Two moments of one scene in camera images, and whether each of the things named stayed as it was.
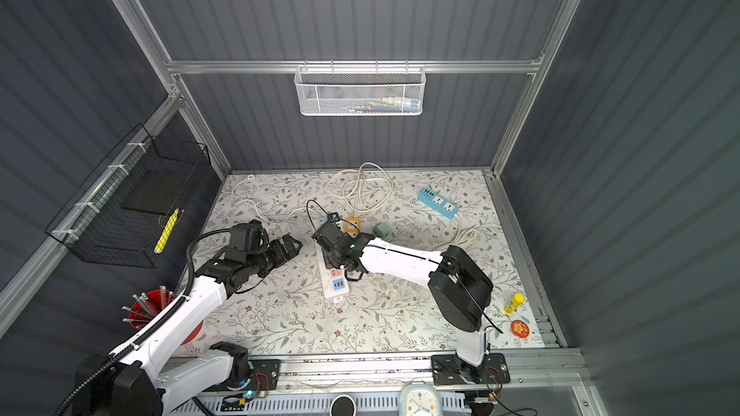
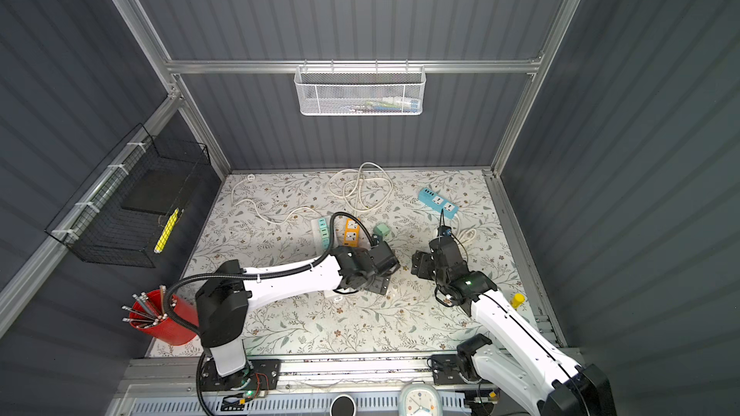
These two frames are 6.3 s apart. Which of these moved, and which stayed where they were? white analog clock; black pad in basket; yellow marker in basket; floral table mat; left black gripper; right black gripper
Moved: right black gripper; left black gripper
Stayed: black pad in basket; floral table mat; yellow marker in basket; white analog clock
